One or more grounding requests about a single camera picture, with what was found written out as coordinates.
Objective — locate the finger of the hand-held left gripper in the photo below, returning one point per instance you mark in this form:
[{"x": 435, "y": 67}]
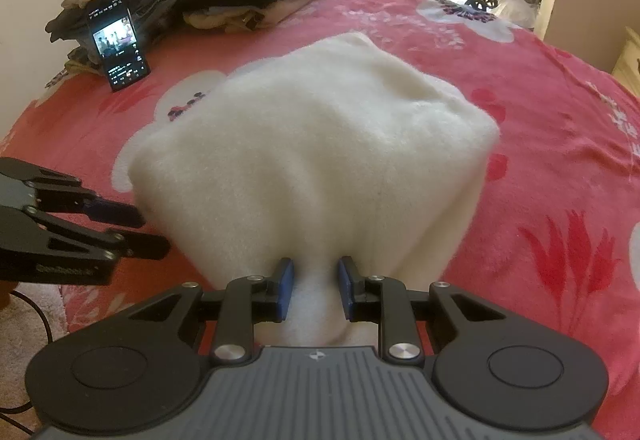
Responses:
[
  {"x": 117, "y": 214},
  {"x": 142, "y": 246}
]

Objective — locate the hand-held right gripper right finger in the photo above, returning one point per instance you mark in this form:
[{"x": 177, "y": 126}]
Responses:
[{"x": 344, "y": 287}]

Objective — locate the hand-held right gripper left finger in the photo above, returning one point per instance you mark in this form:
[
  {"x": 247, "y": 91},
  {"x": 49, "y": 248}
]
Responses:
[{"x": 286, "y": 287}]

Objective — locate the white fleece sweater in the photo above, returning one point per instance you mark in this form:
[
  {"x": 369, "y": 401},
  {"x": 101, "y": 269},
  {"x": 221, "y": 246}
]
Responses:
[{"x": 310, "y": 135}]

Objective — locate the black smartphone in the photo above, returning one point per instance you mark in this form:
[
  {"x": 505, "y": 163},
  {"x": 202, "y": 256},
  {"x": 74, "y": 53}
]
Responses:
[{"x": 117, "y": 45}]

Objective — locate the red floral bed blanket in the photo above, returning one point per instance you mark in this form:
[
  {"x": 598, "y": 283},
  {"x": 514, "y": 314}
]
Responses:
[{"x": 550, "y": 130}]

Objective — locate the white plastic bag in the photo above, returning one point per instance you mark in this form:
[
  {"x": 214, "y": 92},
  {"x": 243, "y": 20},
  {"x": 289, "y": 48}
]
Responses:
[{"x": 515, "y": 7}]

